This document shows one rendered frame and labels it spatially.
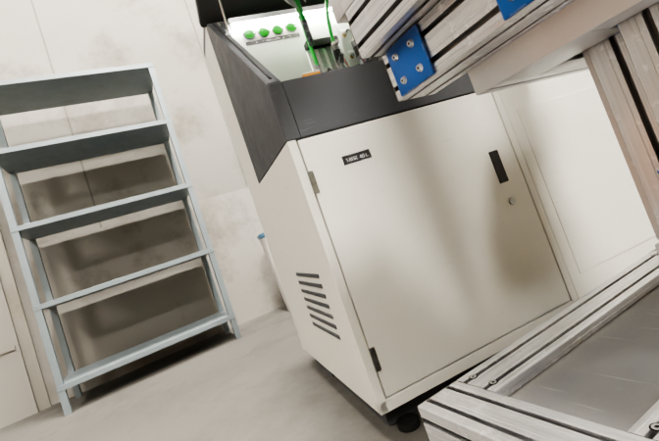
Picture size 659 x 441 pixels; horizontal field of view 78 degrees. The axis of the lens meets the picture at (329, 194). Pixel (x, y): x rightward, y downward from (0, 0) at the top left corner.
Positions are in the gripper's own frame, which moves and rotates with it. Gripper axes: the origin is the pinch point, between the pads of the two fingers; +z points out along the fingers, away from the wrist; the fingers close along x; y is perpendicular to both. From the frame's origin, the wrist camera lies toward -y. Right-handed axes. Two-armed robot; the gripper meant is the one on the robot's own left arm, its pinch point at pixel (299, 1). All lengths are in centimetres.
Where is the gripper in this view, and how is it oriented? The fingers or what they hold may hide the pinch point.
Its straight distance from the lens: 141.0
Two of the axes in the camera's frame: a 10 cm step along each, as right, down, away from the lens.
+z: 5.8, 5.8, 5.7
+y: 1.5, 6.1, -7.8
